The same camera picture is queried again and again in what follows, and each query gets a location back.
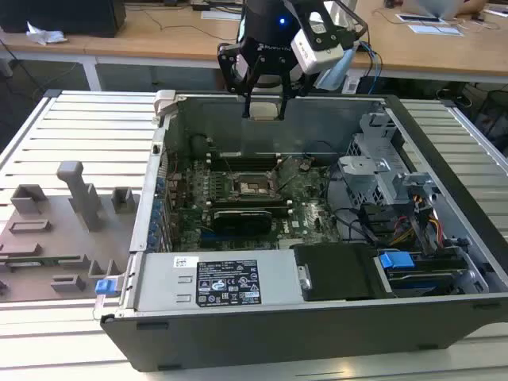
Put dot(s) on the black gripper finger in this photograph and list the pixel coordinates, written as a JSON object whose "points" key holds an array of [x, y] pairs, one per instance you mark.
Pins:
{"points": [[286, 93], [226, 67]]}

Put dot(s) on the silver CPU chip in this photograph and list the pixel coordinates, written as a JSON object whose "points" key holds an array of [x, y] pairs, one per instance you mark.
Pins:
{"points": [[262, 112]]}

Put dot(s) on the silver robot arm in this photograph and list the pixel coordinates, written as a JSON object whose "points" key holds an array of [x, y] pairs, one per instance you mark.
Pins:
{"points": [[333, 14]]}

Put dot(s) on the black RAM slot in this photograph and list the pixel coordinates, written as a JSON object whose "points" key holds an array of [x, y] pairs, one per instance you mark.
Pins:
{"points": [[254, 165], [254, 169], [250, 200], [250, 205], [254, 161], [254, 157]]}

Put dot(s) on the CPU socket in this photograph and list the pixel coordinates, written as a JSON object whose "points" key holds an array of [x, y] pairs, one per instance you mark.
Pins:
{"points": [[254, 186]]}

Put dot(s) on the blue expansion slot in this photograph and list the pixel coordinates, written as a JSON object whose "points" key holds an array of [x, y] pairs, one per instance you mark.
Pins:
{"points": [[207, 237]]}

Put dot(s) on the round coin cell battery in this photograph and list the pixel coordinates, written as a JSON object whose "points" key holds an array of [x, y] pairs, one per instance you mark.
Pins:
{"points": [[305, 166]]}

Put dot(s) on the wooden desk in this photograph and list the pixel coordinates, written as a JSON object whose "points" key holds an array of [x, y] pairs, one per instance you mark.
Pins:
{"points": [[436, 55], [119, 39]]}

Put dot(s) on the metal disk bay cage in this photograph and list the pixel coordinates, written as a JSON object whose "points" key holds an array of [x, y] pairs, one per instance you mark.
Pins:
{"points": [[359, 178]]}

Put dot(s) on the green motherboard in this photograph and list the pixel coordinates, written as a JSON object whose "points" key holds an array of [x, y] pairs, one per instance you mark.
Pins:
{"points": [[309, 222]]}

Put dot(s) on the black graphics card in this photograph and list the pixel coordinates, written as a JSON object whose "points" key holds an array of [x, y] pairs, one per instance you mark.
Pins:
{"points": [[242, 224]]}

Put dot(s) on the silver laptop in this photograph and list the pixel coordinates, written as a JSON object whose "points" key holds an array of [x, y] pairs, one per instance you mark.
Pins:
{"points": [[430, 8]]}

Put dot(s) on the black computer tower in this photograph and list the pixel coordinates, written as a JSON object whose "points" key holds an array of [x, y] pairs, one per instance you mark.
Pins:
{"points": [[59, 16]]}

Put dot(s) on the crumpled white paper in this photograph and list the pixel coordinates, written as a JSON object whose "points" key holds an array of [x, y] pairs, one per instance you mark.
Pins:
{"points": [[43, 35]]}

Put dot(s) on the black plastic shroud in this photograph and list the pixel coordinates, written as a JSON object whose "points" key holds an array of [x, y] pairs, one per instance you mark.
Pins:
{"points": [[337, 274]]}

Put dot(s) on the blue disk carrier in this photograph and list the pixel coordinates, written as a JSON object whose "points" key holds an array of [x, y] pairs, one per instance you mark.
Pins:
{"points": [[395, 262]]}

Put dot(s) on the grey power supply unit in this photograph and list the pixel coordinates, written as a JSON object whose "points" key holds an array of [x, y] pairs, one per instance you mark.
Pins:
{"points": [[166, 282]]}

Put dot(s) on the grey parts rack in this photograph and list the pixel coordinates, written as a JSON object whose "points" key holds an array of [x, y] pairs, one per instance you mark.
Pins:
{"points": [[47, 238]]}

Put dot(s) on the black PC case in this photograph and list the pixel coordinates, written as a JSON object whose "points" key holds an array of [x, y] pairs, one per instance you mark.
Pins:
{"points": [[278, 341]]}

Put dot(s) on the blue plastic latch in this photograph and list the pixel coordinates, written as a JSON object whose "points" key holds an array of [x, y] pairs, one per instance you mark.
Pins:
{"points": [[107, 286]]}

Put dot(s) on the green RAM stick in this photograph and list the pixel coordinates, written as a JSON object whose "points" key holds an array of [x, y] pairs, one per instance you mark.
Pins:
{"points": [[47, 261]]}

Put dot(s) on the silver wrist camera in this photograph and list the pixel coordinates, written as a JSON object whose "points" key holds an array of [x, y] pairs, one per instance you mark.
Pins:
{"points": [[313, 55]]}

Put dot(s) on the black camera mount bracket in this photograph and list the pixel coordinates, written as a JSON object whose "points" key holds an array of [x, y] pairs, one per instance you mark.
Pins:
{"points": [[337, 37]]}

